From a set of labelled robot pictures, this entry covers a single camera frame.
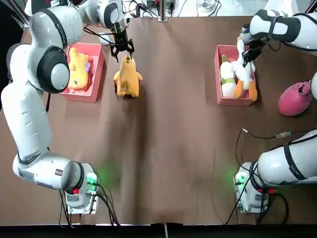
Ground black right base cables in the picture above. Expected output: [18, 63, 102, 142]
[225, 173, 290, 225]

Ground clear glass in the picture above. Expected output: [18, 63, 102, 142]
[197, 0, 215, 13]

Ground black cable with plug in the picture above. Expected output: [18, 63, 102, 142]
[235, 128, 308, 174]

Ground magenta plush toy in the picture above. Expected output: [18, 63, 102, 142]
[277, 80, 313, 117]

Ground aluminium frame post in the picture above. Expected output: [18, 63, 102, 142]
[159, 0, 174, 22]

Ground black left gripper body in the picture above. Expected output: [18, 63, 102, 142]
[112, 30, 130, 49]

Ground orange plush doll white belly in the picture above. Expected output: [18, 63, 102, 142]
[113, 55, 144, 98]

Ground black left base cables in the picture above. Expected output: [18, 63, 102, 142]
[58, 183, 120, 228]

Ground yellow plush doll with tag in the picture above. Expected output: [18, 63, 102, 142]
[67, 47, 91, 91]

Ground white goose plush doll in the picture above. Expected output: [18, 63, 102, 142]
[231, 36, 259, 102]

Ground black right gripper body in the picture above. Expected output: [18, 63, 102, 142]
[245, 40, 267, 59]

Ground pink plastic box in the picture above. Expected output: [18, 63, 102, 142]
[214, 44, 259, 107]
[59, 42, 106, 104]

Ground white radish plush doll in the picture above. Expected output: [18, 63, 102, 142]
[219, 54, 240, 98]

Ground black base cables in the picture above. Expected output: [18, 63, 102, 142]
[58, 183, 120, 228]
[225, 173, 290, 225]

